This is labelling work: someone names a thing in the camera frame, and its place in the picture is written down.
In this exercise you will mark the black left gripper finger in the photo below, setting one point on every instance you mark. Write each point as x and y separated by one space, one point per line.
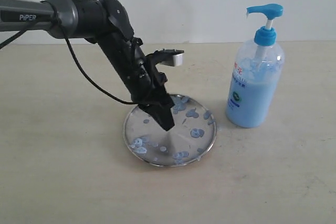
161 114

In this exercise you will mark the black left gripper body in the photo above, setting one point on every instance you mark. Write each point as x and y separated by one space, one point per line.
142 79

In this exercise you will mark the blue soap pump bottle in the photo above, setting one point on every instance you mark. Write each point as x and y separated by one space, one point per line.
257 69

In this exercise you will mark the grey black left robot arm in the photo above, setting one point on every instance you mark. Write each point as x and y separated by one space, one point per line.
105 23

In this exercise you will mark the round metal plate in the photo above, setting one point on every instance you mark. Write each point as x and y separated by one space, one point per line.
192 136

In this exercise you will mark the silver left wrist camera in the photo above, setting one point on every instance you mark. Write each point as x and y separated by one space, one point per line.
167 57

